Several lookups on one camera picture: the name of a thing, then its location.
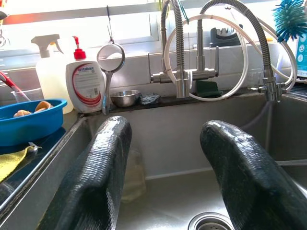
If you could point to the yellow dish cloth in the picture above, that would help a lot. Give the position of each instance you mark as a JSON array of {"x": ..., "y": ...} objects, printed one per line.
[{"x": 9, "y": 163}]

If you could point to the dark scouring pad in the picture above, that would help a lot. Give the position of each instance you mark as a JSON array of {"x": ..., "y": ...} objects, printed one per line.
[{"x": 149, "y": 99}]

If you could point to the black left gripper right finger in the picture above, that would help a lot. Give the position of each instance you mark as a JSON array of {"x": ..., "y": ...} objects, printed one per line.
[{"x": 249, "y": 177}]

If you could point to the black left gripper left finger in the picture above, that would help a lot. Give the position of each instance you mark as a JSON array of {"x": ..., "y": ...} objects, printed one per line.
[{"x": 96, "y": 172}]

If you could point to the teal bottle brush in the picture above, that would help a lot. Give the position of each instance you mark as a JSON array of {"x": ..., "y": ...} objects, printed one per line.
[{"x": 291, "y": 19}]

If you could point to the clear drinking glass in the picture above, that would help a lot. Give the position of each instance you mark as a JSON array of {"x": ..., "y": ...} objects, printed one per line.
[{"x": 254, "y": 77}]

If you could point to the white soap bottle red pump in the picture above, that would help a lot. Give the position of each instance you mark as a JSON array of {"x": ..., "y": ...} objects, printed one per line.
[{"x": 85, "y": 86}]

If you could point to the steel mesh strainer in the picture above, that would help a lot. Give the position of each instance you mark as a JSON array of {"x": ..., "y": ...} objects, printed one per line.
[{"x": 110, "y": 57}]

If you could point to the white appliance with blue label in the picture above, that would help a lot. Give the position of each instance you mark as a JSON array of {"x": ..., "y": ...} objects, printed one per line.
[{"x": 302, "y": 55}]

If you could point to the green sponge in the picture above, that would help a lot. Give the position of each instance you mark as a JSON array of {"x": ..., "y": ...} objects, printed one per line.
[{"x": 207, "y": 89}]

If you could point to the white spray bottle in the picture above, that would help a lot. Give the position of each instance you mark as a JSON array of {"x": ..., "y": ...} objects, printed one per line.
[{"x": 50, "y": 79}]

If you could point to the steel sink drain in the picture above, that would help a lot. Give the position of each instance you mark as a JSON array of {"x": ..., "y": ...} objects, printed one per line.
[{"x": 206, "y": 222}]

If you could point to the blue plastic basin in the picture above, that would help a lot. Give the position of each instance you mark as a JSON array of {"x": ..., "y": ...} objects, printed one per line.
[{"x": 31, "y": 127}]

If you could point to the steel faucet body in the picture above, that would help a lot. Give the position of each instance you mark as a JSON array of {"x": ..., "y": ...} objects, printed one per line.
[{"x": 200, "y": 60}]

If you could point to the clear measuring cup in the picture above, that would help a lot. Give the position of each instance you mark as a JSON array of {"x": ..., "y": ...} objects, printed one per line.
[{"x": 31, "y": 94}]

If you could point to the stainless steel sink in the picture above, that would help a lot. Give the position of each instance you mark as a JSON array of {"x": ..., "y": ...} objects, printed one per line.
[{"x": 172, "y": 148}]

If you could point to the black knife sharpener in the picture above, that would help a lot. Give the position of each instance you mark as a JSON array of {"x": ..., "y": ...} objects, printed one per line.
[{"x": 224, "y": 38}]

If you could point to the small steel bowl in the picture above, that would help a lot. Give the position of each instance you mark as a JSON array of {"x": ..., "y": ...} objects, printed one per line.
[{"x": 124, "y": 98}]

